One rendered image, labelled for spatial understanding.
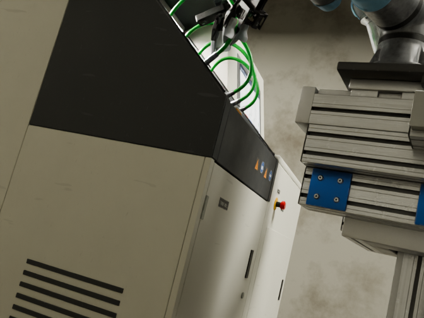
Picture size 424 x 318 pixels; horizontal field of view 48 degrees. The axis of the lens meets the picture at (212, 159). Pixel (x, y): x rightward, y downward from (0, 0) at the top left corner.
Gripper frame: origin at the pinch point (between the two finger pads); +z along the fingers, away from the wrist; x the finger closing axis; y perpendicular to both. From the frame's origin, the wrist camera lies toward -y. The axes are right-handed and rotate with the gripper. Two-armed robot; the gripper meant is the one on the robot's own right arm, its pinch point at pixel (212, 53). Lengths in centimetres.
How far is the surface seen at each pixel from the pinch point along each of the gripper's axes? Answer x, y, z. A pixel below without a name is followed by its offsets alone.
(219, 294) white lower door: -2, 23, 77
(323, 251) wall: 224, 26, 48
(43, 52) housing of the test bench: -35, -38, 20
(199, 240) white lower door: -29, 23, 63
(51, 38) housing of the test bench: -35, -37, 15
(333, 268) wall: 222, 36, 59
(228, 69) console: 35.4, -7.2, -9.7
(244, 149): -11.1, 23.1, 33.7
